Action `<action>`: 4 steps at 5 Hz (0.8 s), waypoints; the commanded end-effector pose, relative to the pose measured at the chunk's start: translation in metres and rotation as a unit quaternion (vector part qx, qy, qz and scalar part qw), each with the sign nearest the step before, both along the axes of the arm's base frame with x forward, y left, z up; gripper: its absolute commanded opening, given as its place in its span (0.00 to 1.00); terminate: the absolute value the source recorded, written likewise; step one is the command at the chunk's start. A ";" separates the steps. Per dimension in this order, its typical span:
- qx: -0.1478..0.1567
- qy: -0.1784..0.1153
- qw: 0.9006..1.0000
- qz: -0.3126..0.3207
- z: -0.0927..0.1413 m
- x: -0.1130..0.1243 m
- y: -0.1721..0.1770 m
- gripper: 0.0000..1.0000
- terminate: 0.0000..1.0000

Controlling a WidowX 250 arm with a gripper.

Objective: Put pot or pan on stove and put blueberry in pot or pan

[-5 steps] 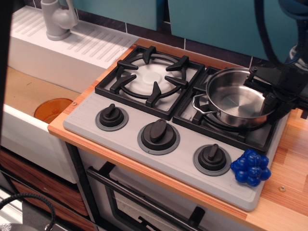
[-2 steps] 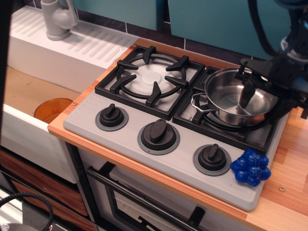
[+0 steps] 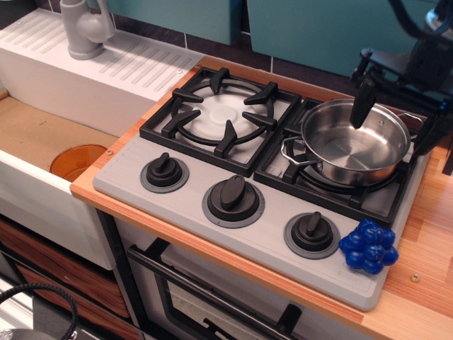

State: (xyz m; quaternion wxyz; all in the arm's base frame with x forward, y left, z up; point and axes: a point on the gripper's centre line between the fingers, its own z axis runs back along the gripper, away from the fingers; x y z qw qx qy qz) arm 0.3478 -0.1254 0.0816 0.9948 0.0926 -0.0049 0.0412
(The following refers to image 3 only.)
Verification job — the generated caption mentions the black right burner grate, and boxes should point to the black right burner grate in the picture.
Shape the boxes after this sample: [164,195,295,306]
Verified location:
[253,98,428,228]

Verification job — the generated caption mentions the black left burner grate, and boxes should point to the black left burner grate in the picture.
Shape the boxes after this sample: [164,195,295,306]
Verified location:
[139,67,302,177]

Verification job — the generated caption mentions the white toy sink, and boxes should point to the white toy sink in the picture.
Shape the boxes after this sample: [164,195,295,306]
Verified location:
[1,9,202,270]

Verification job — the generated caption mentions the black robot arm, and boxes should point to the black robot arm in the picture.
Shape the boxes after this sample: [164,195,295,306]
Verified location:
[350,1,452,156]

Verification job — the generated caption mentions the orange plastic plate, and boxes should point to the orange plastic plate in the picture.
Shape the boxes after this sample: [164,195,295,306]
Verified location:
[50,144,107,182]

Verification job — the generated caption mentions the black right stove knob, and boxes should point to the black right stove knob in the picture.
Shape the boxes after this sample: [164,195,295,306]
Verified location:
[284,212,340,260]

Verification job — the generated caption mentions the black burner grate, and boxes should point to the black burner grate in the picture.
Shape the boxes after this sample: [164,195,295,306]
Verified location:
[139,67,302,177]
[253,98,428,228]

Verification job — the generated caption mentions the grey toy stove top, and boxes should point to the grey toy stove top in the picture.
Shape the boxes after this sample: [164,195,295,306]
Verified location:
[92,90,433,312]

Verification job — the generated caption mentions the grey toy faucet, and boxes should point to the grey toy faucet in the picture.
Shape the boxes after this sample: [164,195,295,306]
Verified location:
[60,0,115,60]

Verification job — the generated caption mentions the toy oven door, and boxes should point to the toy oven door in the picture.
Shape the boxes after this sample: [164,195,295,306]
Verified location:
[116,220,367,339]

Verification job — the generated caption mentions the black middle stove knob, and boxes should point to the black middle stove knob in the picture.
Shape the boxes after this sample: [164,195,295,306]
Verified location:
[202,175,265,229]

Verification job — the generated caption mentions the black left stove knob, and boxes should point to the black left stove knob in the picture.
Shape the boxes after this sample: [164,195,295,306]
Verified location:
[139,152,190,194]

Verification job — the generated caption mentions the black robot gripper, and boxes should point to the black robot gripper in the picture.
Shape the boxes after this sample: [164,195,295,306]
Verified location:
[350,35,452,156]

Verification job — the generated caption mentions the black stove knob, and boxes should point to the black stove knob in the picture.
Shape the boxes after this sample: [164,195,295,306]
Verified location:
[284,212,340,260]
[139,152,190,194]
[202,175,265,229]

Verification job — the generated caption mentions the stainless steel pot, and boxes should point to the stainless steel pot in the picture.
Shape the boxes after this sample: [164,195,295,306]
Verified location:
[280,99,417,186]

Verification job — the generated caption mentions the blue toy blueberry cluster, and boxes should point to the blue toy blueberry cluster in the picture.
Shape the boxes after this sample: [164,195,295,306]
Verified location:
[339,219,399,275]

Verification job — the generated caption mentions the wooden drawer front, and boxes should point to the wooden drawer front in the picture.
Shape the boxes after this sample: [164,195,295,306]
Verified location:
[1,215,140,339]

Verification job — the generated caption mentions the black braided cable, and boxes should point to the black braided cable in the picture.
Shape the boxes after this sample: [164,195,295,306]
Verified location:
[0,282,79,340]

